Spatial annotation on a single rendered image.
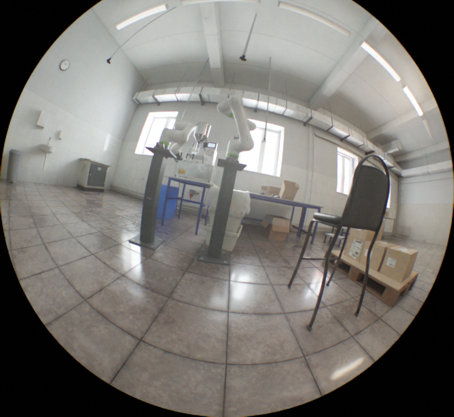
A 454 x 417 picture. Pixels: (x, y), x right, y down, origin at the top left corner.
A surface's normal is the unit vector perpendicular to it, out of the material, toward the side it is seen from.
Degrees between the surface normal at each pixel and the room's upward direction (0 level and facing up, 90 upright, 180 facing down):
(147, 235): 90
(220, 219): 90
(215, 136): 90
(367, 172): 101
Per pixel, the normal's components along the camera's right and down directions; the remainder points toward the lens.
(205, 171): -0.04, -0.05
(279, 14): -0.19, 0.98
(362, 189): -0.26, 0.14
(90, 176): 0.98, 0.19
